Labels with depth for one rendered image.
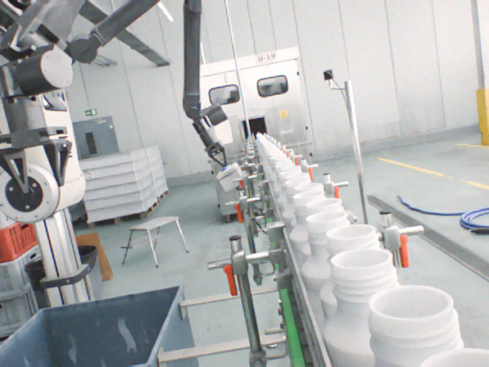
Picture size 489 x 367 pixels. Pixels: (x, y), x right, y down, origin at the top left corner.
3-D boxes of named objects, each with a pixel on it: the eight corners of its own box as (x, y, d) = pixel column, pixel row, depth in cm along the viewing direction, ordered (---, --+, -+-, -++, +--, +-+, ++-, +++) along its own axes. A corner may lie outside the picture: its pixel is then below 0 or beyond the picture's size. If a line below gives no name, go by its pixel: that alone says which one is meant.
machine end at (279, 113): (323, 207, 576) (297, 46, 546) (219, 225, 582) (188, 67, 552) (306, 189, 734) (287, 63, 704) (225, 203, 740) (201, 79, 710)
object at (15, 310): (30, 325, 288) (21, 293, 284) (-34, 338, 285) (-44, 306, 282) (61, 291, 348) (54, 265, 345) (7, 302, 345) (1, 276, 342)
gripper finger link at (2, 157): (43, 191, 70) (29, 133, 69) (1, 198, 71) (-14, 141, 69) (62, 185, 77) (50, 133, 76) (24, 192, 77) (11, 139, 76)
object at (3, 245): (14, 260, 282) (5, 228, 279) (-53, 274, 279) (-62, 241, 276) (47, 237, 342) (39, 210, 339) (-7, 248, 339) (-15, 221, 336)
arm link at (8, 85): (16, 65, 75) (-16, 64, 70) (43, 56, 71) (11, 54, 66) (26, 106, 76) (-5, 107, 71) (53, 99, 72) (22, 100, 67)
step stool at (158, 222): (153, 250, 514) (146, 216, 508) (189, 251, 476) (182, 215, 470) (120, 265, 478) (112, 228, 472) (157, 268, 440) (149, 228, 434)
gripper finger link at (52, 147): (65, 187, 70) (51, 129, 69) (22, 194, 71) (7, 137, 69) (82, 182, 77) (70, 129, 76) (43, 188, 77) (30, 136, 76)
